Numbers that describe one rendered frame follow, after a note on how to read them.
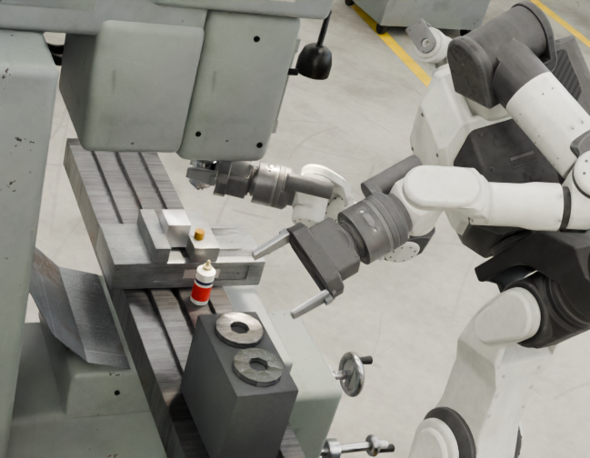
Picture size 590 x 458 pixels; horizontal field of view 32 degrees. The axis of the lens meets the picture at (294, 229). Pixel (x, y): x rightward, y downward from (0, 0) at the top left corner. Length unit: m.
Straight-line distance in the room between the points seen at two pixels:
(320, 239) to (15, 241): 0.58
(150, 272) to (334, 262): 0.83
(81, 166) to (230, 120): 0.78
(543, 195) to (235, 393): 0.62
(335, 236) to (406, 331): 2.52
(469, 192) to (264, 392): 0.54
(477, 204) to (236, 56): 0.59
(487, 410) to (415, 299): 2.31
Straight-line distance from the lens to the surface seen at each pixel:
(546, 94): 1.62
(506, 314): 1.75
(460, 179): 1.50
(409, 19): 6.67
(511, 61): 1.64
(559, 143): 1.60
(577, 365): 4.21
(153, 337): 2.14
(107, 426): 2.27
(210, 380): 1.88
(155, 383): 2.05
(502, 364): 1.83
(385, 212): 1.48
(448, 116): 1.74
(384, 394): 3.65
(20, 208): 1.77
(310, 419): 2.47
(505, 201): 1.53
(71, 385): 2.15
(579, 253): 1.66
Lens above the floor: 2.28
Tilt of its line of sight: 32 degrees down
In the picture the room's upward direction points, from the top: 17 degrees clockwise
